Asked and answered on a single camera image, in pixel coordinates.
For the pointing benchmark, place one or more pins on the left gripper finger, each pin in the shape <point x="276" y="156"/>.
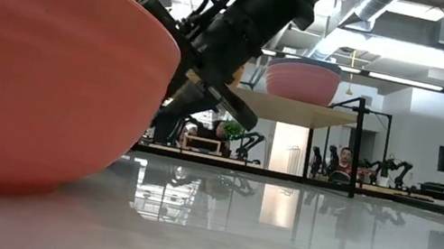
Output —
<point x="172" y="122"/>

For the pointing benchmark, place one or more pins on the orange plastic bowl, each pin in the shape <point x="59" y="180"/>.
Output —
<point x="27" y="85"/>
<point x="302" y="84"/>

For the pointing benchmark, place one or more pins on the silver ceiling duct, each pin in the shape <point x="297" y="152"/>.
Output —
<point x="376" y="5"/>

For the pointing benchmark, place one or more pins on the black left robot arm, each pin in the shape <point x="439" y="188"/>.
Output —
<point x="280" y="4"/>

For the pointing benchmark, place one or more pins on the grey ceiling ventilation unit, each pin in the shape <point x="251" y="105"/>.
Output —
<point x="417" y="30"/>

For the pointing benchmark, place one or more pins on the small potted plant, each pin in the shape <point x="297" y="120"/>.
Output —
<point x="233" y="129"/>

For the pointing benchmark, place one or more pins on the black background robot arm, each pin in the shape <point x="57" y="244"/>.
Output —
<point x="316" y="158"/>
<point x="332" y="157"/>
<point x="252" y="138"/>
<point x="398" y="167"/>

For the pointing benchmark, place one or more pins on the person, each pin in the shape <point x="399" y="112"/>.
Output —
<point x="209" y="133"/>
<point x="345" y="157"/>

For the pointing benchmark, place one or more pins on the black-framed wooden shelf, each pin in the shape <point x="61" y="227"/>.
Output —
<point x="297" y="112"/>

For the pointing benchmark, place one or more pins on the light wooden frame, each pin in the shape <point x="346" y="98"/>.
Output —
<point x="203" y="139"/>

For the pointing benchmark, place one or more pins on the ceiling light strip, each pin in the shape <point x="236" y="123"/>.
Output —
<point x="406" y="81"/>

